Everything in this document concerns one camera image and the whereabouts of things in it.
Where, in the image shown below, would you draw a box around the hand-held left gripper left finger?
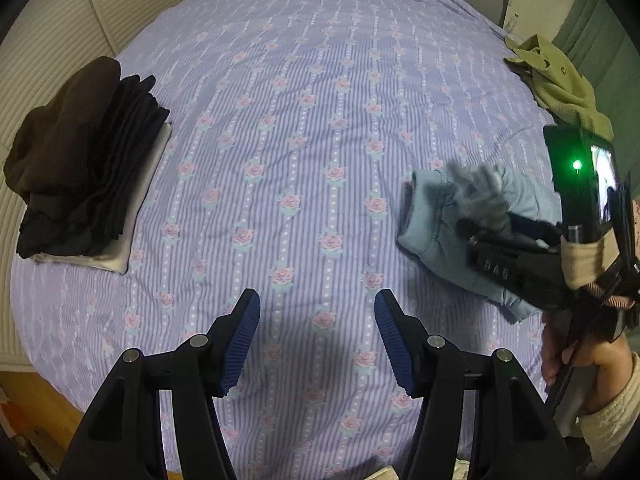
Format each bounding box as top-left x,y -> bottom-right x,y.
57,287 -> 262,480

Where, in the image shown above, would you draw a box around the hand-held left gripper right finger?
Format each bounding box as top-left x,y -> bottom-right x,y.
374,288 -> 583,480

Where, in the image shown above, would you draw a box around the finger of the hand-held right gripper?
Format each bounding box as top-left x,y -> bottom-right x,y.
457,212 -> 563,253

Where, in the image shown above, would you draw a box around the grey cloth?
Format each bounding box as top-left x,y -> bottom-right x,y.
446,160 -> 511,231

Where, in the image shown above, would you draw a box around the light blue pants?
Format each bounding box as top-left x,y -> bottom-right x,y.
397,164 -> 566,323

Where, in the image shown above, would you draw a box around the person's right forearm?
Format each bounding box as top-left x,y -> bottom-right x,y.
575,352 -> 640,478

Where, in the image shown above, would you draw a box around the person's right hand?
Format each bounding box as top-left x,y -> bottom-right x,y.
541,307 -> 634,413

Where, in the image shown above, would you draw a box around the olive green garment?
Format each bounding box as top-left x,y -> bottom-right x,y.
504,35 -> 615,141

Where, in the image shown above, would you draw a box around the folded white garment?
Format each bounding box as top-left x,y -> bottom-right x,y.
30,122 -> 173,275

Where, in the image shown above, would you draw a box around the green curtain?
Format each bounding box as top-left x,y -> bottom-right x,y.
552,0 -> 640,171

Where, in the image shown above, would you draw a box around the purple floral bed sheet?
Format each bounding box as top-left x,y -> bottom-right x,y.
10,0 -> 571,480

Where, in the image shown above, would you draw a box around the folded black garment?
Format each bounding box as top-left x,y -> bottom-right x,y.
16,75 -> 171,259

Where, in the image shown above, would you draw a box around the folded brown garment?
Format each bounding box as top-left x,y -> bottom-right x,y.
4,56 -> 123,206

